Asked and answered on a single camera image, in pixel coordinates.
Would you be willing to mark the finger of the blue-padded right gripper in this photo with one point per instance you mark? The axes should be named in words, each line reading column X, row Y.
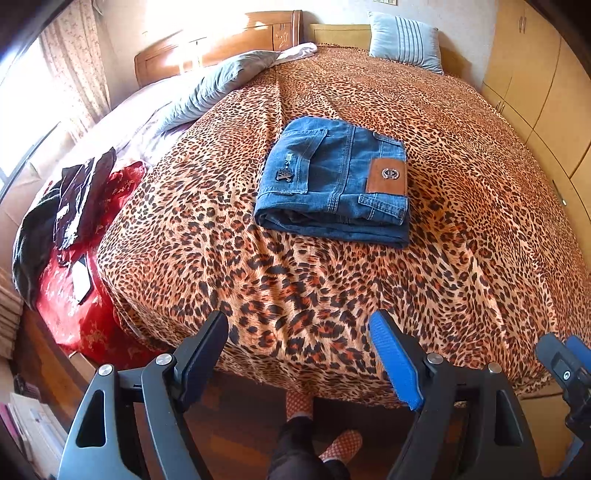
column 580, row 350

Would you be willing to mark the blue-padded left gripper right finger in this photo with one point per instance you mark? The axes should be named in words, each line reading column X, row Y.
column 496, row 443

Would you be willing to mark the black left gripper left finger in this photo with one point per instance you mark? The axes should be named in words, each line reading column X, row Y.
column 103, row 441

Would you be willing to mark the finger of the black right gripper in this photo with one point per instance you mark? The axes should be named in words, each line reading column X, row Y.
column 574, row 381

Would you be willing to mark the blue denim jeans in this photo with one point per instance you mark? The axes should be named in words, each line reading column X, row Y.
column 331, row 179

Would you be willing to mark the red embroidered quilt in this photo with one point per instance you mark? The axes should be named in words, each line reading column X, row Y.
column 73, row 301

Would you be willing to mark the red polka dot slipper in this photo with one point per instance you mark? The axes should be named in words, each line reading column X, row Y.
column 298, row 405

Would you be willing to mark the stack of books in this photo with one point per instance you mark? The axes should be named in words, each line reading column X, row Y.
column 37, row 433

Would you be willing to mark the black trouser leg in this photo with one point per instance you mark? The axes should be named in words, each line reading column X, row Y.
column 295, row 458

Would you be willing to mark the dark clothes pile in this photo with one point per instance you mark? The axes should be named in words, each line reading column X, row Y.
column 65, row 215

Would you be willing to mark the leopard print bedspread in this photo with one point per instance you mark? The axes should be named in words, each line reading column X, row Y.
column 492, row 262

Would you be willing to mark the grey duvet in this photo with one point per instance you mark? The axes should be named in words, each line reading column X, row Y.
column 145, row 126

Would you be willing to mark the light wooden wardrobe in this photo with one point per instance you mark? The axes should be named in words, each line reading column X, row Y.
column 536, row 82

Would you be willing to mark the grey striped pillow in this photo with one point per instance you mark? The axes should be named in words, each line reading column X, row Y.
column 405, row 41

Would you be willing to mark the floral curtain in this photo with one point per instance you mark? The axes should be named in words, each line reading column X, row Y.
column 71, row 49

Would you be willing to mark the yellow upholstered headboard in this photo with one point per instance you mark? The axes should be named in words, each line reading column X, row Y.
column 344, row 35

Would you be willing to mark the wooden headboard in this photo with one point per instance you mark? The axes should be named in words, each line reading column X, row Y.
column 183, row 51

